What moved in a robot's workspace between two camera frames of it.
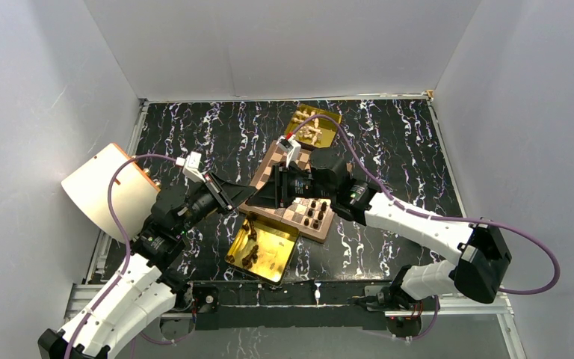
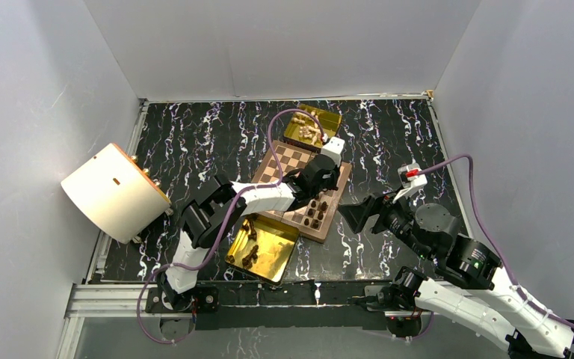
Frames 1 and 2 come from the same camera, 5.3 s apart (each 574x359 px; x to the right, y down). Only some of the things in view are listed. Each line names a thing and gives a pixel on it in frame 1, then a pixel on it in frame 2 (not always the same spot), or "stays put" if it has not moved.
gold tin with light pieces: x=318 y=132 stays put
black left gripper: x=232 y=193 -> x=332 y=186
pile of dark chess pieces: x=248 y=260 stays put
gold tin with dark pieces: x=263 y=247 stays put
